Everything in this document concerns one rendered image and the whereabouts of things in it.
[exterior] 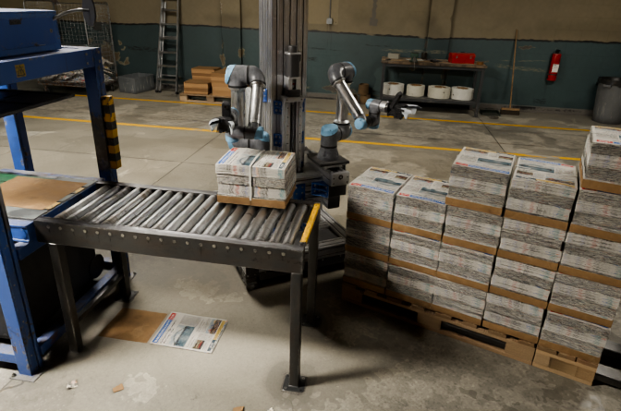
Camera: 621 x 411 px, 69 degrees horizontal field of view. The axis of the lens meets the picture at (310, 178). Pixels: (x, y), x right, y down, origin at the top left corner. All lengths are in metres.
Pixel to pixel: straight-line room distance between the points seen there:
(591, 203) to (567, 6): 7.31
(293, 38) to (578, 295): 2.17
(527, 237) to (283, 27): 1.88
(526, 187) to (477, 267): 0.52
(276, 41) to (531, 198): 1.75
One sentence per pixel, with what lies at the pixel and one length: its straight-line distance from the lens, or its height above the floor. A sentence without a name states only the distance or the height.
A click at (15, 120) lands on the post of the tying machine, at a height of 1.09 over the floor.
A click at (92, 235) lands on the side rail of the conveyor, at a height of 0.76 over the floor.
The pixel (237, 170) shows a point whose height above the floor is 1.00.
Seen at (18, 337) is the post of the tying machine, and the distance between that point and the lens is 2.76.
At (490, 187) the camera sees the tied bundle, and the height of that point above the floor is 0.98.
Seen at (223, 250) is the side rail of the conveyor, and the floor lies 0.75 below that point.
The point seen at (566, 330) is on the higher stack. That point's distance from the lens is 2.81.
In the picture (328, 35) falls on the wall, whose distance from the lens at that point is 9.16.
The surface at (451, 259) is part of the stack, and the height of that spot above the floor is 0.52.
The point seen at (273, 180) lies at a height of 0.96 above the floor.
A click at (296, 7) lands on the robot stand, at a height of 1.80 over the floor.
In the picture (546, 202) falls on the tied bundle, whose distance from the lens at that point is 2.49.
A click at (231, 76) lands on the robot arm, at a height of 1.40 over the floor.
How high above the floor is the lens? 1.83
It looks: 21 degrees down
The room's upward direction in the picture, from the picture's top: 2 degrees clockwise
